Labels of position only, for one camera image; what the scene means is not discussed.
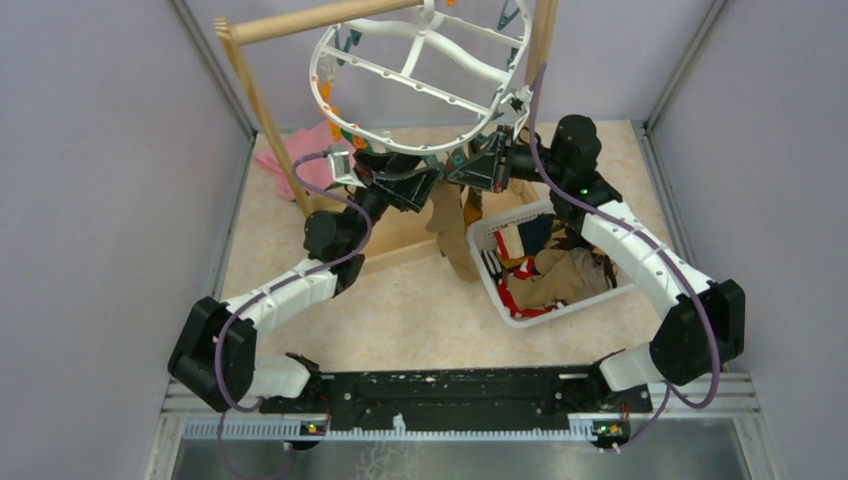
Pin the tan ribbed sock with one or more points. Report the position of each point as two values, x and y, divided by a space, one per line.
554 277
447 223

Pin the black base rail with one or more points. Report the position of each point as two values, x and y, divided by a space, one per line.
479 404

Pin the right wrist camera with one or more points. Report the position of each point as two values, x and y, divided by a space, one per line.
517 104

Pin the white oval clip hanger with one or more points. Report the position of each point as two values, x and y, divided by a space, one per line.
424 80

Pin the navy blue sock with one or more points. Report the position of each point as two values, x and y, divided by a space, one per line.
535 233

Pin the red white striped sock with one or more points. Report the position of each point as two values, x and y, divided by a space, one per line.
509 254

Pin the white plastic laundry basket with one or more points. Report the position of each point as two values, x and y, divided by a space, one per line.
480 238

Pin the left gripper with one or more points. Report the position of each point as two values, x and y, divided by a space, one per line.
409 189

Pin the olive striped sock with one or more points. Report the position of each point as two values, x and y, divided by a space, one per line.
472 205

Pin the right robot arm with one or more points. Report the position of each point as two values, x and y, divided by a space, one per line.
703 320

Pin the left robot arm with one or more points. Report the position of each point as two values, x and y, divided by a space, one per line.
214 356

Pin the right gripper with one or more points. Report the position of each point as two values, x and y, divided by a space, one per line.
481 172

